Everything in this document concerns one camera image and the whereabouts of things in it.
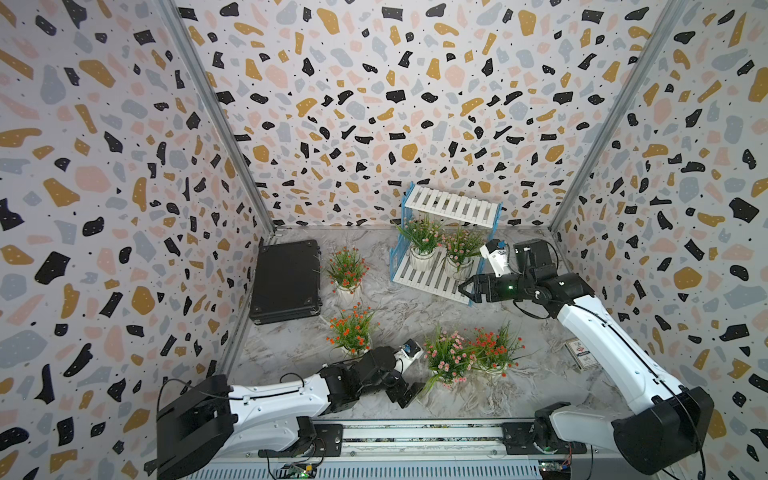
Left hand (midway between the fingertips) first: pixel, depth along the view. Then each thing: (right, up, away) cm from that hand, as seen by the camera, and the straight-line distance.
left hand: (420, 372), depth 78 cm
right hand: (+13, +23, -1) cm, 26 cm away
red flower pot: (-21, +26, +13) cm, 36 cm away
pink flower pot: (+14, +33, +15) cm, 39 cm away
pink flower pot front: (+7, +5, -3) cm, 9 cm away
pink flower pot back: (+2, +37, +19) cm, 41 cm away
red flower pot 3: (+18, +7, -4) cm, 20 cm away
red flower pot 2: (-18, +10, 0) cm, 21 cm away
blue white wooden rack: (+9, +44, +12) cm, 47 cm away
